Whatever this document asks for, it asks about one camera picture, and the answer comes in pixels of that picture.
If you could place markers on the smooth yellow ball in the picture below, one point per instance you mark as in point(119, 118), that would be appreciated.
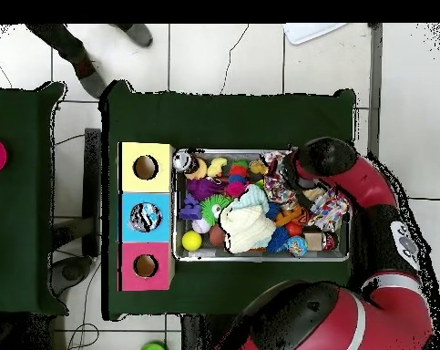
point(192, 241)

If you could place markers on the black and white can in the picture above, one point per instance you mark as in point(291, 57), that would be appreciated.
point(183, 161)

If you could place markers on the lime green bowl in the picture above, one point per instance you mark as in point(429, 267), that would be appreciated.
point(153, 348)

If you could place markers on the person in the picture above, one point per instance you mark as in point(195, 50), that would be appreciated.
point(90, 82)

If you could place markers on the white tray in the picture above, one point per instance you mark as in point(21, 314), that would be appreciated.
point(307, 32)

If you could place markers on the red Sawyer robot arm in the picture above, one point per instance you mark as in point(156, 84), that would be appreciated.
point(369, 186)

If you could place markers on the green spiky toy with eyes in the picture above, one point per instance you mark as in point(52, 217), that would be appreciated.
point(210, 209)

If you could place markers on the dark green side table cloth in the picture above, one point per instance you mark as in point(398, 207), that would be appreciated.
point(19, 109)

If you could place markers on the purple spiky ball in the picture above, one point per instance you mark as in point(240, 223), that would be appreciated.
point(203, 189)

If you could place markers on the cream waffle cloth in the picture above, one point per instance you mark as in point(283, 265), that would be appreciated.
point(247, 229)

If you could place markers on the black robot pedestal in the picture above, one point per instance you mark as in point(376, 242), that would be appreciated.
point(194, 335)

